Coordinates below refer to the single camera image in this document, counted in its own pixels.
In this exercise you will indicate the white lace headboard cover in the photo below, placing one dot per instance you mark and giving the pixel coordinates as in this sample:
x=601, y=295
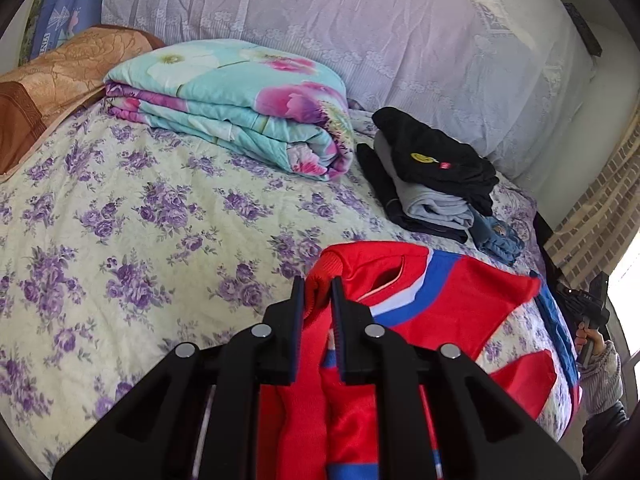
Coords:
x=505, y=76

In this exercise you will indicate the grey sleeved right forearm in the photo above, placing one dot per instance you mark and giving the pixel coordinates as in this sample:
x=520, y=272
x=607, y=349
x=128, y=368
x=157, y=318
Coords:
x=601, y=380

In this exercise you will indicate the folded black garment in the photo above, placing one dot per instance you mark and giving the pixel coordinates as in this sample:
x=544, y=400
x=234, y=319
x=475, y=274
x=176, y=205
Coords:
x=424, y=155

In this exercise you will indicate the brown pillow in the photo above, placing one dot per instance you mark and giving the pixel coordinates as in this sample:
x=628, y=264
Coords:
x=38, y=96

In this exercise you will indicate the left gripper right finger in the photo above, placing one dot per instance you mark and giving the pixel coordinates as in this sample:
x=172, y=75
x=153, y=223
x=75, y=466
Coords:
x=440, y=416

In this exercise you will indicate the folded blue jeans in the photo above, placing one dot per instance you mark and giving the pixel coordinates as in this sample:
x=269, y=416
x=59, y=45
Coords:
x=495, y=238

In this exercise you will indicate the brick pattern curtain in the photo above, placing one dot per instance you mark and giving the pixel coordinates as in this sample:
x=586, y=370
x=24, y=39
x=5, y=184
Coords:
x=596, y=233

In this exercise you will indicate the purple floral bedspread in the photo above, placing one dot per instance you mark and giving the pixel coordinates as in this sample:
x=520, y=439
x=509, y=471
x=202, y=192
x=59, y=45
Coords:
x=118, y=241

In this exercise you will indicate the person's right hand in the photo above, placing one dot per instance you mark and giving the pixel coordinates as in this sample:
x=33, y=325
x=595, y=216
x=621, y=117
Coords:
x=585, y=336

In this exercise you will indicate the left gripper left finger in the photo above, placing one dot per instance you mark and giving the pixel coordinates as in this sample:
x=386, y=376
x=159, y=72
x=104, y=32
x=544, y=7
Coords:
x=194, y=415

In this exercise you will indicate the blue garment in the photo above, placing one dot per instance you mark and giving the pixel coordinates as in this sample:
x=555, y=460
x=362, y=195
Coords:
x=557, y=330

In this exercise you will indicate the blue patterned pillow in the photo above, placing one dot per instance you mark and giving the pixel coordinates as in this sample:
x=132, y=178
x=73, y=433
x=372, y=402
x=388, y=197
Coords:
x=56, y=21

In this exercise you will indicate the red pants with stripes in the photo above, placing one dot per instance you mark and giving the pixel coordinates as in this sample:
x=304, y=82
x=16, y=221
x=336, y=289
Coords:
x=321, y=428

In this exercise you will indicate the folded floral turquoise quilt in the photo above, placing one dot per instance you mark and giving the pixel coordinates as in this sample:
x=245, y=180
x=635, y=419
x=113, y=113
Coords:
x=279, y=108

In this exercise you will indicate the folded grey garment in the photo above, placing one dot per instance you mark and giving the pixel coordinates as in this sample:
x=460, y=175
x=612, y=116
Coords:
x=421, y=203

